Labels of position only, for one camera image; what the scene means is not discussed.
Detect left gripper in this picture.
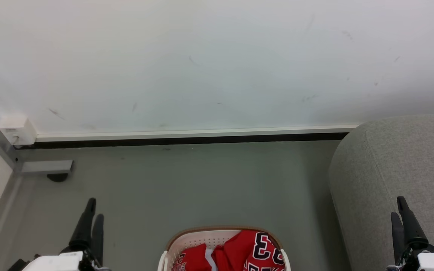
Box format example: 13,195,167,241
8,198,111,271

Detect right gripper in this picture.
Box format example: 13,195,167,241
386,196,434,271

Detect red basketball jersey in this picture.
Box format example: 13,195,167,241
171,230,286,271

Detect grey fabric sofa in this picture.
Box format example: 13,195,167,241
328,114,434,271

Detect white perforated laundry basket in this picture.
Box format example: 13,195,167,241
157,227,292,271

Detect grey metal foot bracket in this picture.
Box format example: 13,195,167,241
20,160,74,175

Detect white wall socket box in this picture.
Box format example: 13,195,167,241
0,116,38,146

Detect white wall baseboard strip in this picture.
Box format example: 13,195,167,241
35,124,361,143

